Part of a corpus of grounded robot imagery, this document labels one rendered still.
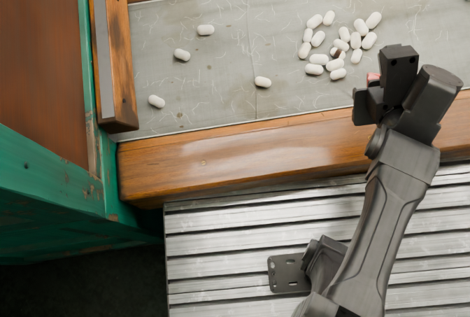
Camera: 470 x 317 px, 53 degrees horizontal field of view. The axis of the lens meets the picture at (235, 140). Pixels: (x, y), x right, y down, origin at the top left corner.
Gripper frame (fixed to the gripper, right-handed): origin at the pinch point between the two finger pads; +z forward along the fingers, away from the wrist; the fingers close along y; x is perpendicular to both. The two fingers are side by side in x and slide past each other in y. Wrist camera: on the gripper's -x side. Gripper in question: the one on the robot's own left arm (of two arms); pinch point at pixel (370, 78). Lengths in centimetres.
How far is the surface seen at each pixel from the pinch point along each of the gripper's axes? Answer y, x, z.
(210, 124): 29.0, 9.3, 6.8
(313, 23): 6.0, -3.5, 19.0
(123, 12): 42.9, -11.0, 18.7
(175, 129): 36.1, 9.4, 6.6
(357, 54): -1.3, 1.8, 13.2
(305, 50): 8.6, 0.2, 14.8
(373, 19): -5.8, -2.8, 18.1
